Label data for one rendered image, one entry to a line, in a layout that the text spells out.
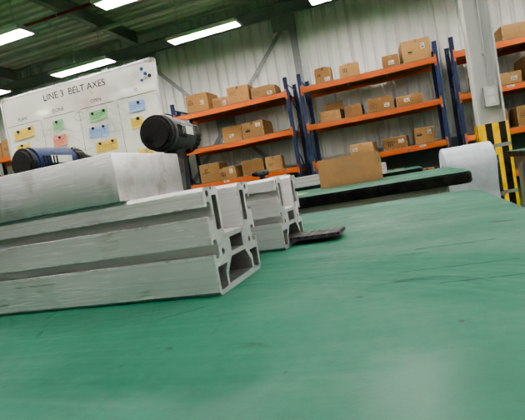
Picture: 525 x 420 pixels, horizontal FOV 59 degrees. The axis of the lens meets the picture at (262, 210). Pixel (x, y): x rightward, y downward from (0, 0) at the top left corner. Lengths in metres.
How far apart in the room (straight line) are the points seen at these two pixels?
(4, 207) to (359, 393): 0.36
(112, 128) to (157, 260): 3.53
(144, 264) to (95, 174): 0.08
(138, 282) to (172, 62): 12.14
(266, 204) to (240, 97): 10.03
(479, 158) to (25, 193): 3.73
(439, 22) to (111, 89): 8.50
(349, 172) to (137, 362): 2.23
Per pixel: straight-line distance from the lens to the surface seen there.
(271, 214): 0.54
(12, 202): 0.46
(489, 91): 6.11
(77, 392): 0.24
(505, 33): 10.23
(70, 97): 4.16
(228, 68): 11.84
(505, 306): 0.26
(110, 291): 0.41
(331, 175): 2.46
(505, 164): 6.03
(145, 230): 0.38
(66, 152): 0.99
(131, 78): 3.85
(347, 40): 11.26
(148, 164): 0.43
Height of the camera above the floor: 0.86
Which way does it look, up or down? 3 degrees down
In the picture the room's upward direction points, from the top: 10 degrees counter-clockwise
